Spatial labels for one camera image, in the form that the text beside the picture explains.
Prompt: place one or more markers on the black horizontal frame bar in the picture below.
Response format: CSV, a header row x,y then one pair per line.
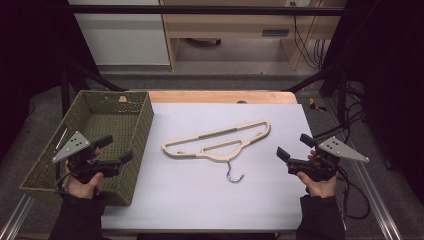
x,y
200,10

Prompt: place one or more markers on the aluminium rail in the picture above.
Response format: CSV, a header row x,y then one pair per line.
x,y
16,216
373,196

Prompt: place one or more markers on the green woven basket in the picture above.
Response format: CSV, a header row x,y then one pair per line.
x,y
110,126

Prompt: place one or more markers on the white table mat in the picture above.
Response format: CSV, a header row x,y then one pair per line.
x,y
200,203

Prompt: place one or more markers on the yellow and black tool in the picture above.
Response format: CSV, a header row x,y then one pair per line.
x,y
315,105

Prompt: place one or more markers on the black frame strut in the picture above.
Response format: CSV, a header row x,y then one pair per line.
x,y
71,80
335,80

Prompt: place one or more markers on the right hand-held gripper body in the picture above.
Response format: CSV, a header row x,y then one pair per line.
x,y
316,166

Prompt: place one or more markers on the light wooden desk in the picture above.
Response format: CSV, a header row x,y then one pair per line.
x,y
233,25

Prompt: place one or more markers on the white cabinet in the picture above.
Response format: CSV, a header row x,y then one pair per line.
x,y
126,40

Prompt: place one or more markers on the wooden table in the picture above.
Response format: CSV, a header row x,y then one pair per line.
x,y
216,97

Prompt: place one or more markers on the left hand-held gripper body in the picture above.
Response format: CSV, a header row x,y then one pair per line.
x,y
83,165

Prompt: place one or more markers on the person's left hand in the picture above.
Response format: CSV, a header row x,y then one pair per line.
x,y
85,188

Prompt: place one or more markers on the person's right hand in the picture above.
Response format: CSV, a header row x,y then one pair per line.
x,y
320,188

